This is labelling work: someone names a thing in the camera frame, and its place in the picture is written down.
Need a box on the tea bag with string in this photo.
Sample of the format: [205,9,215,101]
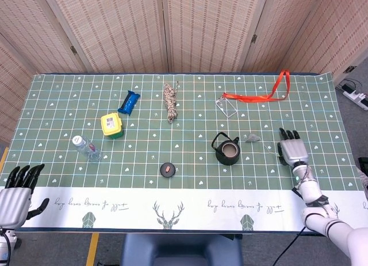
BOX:
[245,133,282,158]

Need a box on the black cable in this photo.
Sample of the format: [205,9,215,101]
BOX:
[271,225,307,266]

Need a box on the black teapot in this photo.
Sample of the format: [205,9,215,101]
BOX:
[211,132,242,166]

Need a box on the coiled patterned rope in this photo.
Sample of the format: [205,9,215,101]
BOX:
[163,81,181,125]

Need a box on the blue snack packet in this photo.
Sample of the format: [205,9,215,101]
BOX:
[117,90,141,117]

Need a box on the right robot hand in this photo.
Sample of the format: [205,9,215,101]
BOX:
[277,128,310,167]

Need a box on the clear plastic badge holder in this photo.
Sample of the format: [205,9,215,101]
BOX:
[215,97,239,119]

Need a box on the orange lanyard strap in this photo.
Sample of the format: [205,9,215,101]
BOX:
[223,70,290,102]

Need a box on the woven folding screen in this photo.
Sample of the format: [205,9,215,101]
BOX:
[0,0,368,143]

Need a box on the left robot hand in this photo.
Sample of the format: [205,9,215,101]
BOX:
[0,164,50,229]

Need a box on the green grid tablecloth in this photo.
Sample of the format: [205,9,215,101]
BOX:
[0,72,368,234]

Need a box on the black teapot lid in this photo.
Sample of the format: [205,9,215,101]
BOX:
[160,161,177,179]

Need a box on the white power strip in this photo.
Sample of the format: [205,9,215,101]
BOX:
[342,84,368,111]

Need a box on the clear plastic water bottle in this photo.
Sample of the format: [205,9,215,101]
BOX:
[71,135,103,163]

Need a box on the dark blue chair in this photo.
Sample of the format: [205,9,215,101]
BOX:
[120,233,244,266]

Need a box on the green container with yellow lid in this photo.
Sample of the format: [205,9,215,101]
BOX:
[100,111,124,140]

